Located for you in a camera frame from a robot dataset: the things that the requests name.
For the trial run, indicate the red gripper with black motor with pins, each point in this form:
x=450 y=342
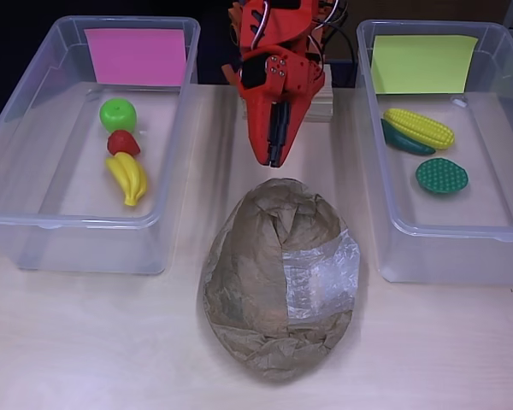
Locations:
x=262 y=102

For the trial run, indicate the dark green toy cucumber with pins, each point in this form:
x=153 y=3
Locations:
x=399 y=141

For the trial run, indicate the yellow toy corn cob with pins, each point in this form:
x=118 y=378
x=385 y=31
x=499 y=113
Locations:
x=419 y=128

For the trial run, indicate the red toy strawberry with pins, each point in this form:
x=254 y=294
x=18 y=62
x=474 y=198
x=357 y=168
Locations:
x=122 y=143

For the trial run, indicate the yellow toy banana bunch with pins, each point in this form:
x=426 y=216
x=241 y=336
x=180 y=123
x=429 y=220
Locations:
x=130 y=179

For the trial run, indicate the green toy apple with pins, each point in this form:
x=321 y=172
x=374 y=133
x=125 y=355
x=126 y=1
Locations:
x=117 y=115

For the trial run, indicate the dark green bumpy toy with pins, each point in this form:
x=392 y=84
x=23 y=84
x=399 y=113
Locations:
x=442 y=175

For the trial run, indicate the clear plastic bin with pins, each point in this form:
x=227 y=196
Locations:
x=444 y=222
x=68 y=205

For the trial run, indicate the wooden base block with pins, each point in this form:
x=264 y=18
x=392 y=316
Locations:
x=322 y=104

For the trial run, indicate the orange printed clamp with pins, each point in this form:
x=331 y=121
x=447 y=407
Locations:
x=233 y=25

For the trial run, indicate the crumpled brown paper bag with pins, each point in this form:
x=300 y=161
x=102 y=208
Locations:
x=248 y=265

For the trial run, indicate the yellow paper note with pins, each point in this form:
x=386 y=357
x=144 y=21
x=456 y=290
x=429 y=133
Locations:
x=423 y=64

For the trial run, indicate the pink paper note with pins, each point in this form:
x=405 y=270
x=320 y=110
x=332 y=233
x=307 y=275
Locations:
x=137 y=57

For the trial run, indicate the clear plastic wrap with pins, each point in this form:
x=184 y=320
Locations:
x=320 y=277

